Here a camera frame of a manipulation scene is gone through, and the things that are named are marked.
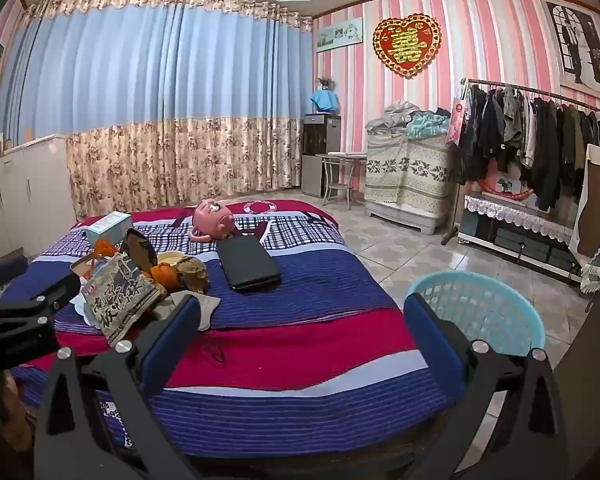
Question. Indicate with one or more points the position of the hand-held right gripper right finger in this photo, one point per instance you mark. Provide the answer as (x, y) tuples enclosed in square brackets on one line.
[(435, 345)]

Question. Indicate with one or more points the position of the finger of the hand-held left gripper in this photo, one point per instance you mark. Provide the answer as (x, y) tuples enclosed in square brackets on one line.
[(10, 267), (62, 292)]

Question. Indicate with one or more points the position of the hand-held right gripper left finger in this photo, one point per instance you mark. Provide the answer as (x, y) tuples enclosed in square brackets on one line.
[(172, 345)]

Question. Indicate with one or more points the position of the white cartoon paper card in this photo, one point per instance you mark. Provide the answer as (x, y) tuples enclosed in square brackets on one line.
[(82, 312)]

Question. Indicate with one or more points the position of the beige cloth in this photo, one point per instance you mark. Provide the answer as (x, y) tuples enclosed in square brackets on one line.
[(207, 310)]

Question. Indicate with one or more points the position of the grey printed snack bag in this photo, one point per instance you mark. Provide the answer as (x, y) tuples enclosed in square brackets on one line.
[(120, 300)]

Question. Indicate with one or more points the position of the light blue plastic basket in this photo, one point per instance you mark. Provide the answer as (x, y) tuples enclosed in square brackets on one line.
[(480, 305)]

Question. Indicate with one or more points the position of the orange fruit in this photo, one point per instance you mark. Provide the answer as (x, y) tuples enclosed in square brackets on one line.
[(162, 277)]

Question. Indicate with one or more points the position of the brown wrapper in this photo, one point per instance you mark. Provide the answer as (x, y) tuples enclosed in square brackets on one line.
[(195, 272)]

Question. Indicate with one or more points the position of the dark foil snack packet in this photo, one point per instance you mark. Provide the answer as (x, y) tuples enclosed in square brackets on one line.
[(137, 252)]

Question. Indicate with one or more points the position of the white round bowl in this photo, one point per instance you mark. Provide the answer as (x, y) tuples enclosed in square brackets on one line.
[(172, 259)]

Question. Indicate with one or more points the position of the person's left forearm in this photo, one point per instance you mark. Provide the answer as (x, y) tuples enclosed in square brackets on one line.
[(11, 397)]

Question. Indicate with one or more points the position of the teal cardboard box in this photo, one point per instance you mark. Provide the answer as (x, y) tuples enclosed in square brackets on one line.
[(107, 227)]

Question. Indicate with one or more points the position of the white low cabinet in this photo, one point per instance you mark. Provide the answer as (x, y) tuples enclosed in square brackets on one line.
[(25, 185)]

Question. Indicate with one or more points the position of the black flat case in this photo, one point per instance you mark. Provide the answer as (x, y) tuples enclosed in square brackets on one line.
[(247, 262)]

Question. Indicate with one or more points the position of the low dark media cabinet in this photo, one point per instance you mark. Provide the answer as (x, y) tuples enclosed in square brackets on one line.
[(520, 250)]

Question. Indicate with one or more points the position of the pink cartoon mug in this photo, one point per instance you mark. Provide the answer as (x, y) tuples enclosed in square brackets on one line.
[(212, 220)]

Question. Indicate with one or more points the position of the white lace cloth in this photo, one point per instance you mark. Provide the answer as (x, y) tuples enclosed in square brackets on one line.
[(520, 215)]

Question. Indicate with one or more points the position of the red curved ornament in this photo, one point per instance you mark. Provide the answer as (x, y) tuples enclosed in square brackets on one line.
[(487, 189)]

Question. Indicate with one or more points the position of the dark wooden furniture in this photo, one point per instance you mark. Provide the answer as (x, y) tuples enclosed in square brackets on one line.
[(595, 385)]

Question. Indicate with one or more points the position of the cloth covered appliance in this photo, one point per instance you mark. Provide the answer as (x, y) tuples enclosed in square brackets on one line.
[(405, 175)]

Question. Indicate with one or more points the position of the framed photo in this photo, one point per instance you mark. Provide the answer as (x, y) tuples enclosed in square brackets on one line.
[(507, 186)]

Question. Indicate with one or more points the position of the small metal table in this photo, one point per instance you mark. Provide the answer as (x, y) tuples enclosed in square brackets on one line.
[(340, 156)]

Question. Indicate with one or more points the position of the grey water dispenser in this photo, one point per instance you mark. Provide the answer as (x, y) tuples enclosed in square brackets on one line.
[(320, 160)]

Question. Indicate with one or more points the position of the teal plaid cloth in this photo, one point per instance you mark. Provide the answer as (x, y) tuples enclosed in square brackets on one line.
[(427, 125)]

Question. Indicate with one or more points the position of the pink hanging bag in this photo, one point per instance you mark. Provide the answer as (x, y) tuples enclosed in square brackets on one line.
[(457, 120)]

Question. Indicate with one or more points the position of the blue and floral curtain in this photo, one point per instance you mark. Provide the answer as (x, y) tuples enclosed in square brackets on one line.
[(155, 85)]

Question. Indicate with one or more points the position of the row of hanging clothes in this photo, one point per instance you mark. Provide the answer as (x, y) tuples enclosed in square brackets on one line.
[(545, 145)]

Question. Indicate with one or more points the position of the grey crumpled clothes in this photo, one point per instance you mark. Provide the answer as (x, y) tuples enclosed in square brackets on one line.
[(392, 117)]

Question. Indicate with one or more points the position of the blue bottle cover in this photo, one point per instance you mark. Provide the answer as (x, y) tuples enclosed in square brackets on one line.
[(325, 101)]

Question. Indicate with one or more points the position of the metal clothes rack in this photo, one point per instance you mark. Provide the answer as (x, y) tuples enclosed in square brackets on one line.
[(540, 91)]

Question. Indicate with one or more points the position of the small potted plant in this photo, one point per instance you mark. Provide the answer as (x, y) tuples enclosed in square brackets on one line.
[(326, 83)]

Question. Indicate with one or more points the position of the red heart wall decoration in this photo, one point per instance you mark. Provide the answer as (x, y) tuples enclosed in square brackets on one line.
[(405, 47)]

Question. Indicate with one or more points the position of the landscape wall picture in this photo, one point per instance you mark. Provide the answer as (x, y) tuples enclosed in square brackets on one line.
[(340, 35)]

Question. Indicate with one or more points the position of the wedding wall poster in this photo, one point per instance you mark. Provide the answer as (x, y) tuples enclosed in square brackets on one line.
[(580, 45)]

